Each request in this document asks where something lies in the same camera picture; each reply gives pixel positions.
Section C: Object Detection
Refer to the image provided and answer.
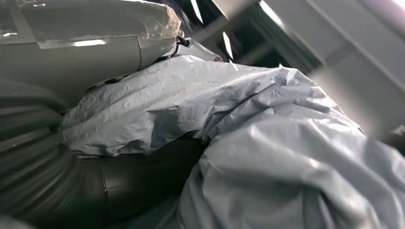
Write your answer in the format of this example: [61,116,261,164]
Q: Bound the grey courier bag parcel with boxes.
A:
[62,55,405,229]

